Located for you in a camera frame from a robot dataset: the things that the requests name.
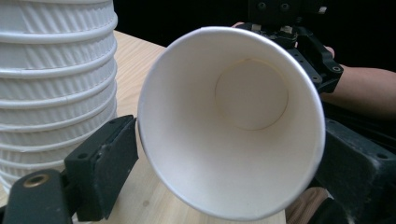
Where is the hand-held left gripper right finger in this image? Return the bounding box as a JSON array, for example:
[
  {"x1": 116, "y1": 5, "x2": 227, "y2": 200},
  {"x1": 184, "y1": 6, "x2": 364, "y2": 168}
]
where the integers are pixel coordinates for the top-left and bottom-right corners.
[{"x1": 314, "y1": 119, "x2": 396, "y2": 224}]

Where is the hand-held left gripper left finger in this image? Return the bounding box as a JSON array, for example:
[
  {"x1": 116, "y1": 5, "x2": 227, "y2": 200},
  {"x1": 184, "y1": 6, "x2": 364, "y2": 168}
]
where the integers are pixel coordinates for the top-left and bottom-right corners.
[{"x1": 64, "y1": 115, "x2": 139, "y2": 222}]

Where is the stack of white paper cups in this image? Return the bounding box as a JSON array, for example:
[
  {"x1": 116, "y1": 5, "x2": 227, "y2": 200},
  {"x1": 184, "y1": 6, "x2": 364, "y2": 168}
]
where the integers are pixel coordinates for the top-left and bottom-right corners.
[{"x1": 0, "y1": 0, "x2": 119, "y2": 194}]

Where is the single paper cup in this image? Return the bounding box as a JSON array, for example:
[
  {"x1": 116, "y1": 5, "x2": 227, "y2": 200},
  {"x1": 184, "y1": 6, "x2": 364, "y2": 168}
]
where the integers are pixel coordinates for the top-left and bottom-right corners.
[{"x1": 136, "y1": 25, "x2": 327, "y2": 222}]

